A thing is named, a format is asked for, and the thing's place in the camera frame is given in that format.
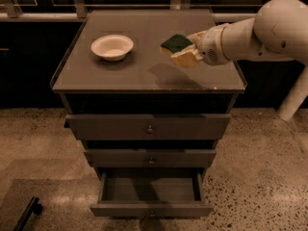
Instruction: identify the black bar on floor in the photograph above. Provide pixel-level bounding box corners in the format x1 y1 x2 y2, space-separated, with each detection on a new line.
13 196 43 231

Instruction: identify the grey middle drawer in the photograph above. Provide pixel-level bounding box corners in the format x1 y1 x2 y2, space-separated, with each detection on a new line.
84 149 217 168

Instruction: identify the grey top drawer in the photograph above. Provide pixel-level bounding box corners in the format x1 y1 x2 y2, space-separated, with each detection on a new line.
66 114 230 141

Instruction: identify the metal window rail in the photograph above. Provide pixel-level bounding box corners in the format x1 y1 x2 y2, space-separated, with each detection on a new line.
0 0 308 23

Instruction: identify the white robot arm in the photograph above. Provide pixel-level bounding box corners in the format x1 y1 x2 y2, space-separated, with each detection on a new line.
171 0 308 67

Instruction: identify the grey open bottom drawer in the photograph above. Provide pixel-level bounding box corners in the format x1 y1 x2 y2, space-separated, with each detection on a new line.
90 167 213 218

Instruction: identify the grey drawer cabinet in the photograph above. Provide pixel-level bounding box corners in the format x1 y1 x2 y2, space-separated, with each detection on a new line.
49 9 247 220

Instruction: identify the green yellow sponge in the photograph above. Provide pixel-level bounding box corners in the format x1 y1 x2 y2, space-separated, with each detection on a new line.
160 34 193 55

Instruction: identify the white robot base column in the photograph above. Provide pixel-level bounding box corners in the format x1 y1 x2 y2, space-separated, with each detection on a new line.
277 66 308 120

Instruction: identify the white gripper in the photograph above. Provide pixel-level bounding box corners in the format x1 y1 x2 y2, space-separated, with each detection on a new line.
171 23 229 68

